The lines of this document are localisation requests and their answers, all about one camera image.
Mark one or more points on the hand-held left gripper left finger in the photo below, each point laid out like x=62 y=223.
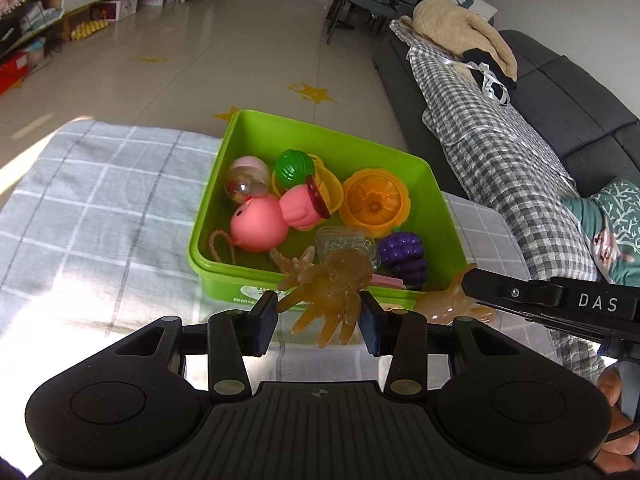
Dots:
x=262 y=322

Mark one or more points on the grey grid tablecloth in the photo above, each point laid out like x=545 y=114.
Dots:
x=100 y=210

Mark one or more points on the red box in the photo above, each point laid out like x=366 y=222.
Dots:
x=12 y=72

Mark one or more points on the clear plastic cup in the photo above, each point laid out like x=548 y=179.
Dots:
x=345 y=237

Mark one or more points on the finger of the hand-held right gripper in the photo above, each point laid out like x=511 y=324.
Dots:
x=575 y=324
x=505 y=290

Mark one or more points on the teal floral cushion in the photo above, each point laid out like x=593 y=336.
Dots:
x=615 y=210

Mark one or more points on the clear plastic storage box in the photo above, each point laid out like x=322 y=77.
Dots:
x=36 y=52

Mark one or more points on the yellow plastic funnel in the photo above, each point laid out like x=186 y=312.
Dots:
x=331 y=185

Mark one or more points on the green plastic bin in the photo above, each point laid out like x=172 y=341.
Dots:
x=300 y=135

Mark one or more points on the pink rubber toy animal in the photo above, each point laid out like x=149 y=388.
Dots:
x=260 y=222

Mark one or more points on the translucent rubber hand toy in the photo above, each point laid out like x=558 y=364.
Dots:
x=440 y=305
x=335 y=285

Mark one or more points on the small pink box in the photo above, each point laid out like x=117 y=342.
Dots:
x=387 y=280

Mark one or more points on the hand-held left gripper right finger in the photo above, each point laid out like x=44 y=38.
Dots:
x=372 y=327

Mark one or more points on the black speaker box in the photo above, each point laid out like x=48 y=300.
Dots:
x=9 y=40

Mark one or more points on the large yellow star sticker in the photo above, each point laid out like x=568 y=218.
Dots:
x=227 y=114

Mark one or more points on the dark grey sofa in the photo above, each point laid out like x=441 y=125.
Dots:
x=585 y=95

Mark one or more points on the small yellow star stickers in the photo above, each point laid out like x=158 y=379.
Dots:
x=154 y=59

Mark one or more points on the pink clear capsule ball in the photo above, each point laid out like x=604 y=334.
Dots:
x=245 y=180

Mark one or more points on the person's right hand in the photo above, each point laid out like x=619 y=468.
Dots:
x=607 y=390

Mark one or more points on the row of yellow toys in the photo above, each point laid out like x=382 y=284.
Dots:
x=89 y=30

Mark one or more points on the beige blanket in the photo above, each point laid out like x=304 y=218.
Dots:
x=450 y=25

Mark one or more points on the orange toy fruit half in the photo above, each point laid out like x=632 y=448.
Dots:
x=372 y=202

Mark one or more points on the purple toy grapes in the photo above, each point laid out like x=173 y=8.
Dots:
x=400 y=250

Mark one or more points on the white starfish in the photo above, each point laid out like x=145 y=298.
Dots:
x=300 y=262

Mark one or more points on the white and pink box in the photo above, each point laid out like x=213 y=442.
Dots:
x=115 y=7

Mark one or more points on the grey checked blanket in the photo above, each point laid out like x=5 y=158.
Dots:
x=500 y=160

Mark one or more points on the yellow double star sticker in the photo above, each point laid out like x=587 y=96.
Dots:
x=315 y=94

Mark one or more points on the green toy melon half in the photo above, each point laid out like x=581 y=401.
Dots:
x=292 y=167

